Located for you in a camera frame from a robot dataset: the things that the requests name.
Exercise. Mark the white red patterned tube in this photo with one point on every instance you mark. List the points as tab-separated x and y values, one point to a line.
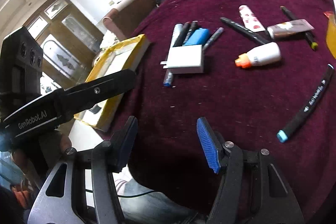
250	20

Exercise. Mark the clear blue ballpoint pen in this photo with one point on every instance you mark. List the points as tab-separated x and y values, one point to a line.
213	38

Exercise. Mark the black marker red cap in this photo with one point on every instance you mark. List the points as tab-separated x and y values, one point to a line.
181	37

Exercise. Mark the person's left hand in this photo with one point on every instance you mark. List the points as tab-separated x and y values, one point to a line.
37	160

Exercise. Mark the silver ointment tube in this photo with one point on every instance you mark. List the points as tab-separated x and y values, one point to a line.
169	62

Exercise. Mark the blue battery pack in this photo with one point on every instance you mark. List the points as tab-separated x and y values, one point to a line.
199	37

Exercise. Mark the maroon velvet table cloth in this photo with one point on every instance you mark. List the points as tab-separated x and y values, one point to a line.
247	106

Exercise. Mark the yellow taped white box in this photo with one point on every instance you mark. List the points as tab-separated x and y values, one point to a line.
115	67

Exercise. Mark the black marker grey cap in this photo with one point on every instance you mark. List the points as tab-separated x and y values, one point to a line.
192	29

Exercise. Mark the white glue bottle orange cap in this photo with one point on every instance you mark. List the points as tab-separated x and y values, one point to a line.
259	56

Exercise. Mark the brown armchair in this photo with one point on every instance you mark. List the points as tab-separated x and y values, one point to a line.
125	17

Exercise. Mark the black marker yellow cap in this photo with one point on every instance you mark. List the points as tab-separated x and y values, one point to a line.
301	26

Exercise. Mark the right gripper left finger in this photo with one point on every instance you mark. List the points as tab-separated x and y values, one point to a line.
62	198

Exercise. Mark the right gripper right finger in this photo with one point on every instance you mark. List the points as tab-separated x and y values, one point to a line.
271	197

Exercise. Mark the wooden glass panel door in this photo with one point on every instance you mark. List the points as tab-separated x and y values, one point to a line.
69	41

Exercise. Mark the black marker blue cap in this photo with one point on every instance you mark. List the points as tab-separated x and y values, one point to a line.
307	109

